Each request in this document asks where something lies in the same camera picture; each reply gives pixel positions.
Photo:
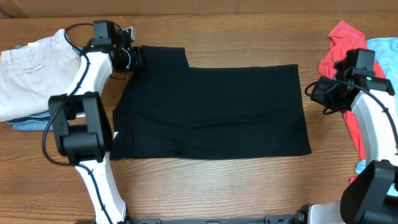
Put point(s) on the light blue shirt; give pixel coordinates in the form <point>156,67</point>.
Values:
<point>385,62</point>

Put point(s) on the beige folded pants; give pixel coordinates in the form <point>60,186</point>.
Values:
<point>34,74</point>

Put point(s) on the blue folded jeans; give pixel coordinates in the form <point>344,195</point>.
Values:
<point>29,123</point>

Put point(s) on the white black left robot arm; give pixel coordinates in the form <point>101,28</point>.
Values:
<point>79,122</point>

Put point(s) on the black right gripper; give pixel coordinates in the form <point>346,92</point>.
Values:
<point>316,96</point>

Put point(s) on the black t-shirt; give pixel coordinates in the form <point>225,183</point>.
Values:
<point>172,110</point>

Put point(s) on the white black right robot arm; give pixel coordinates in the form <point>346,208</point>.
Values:
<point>356,88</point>

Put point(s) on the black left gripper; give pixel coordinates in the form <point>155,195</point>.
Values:
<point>137,62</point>

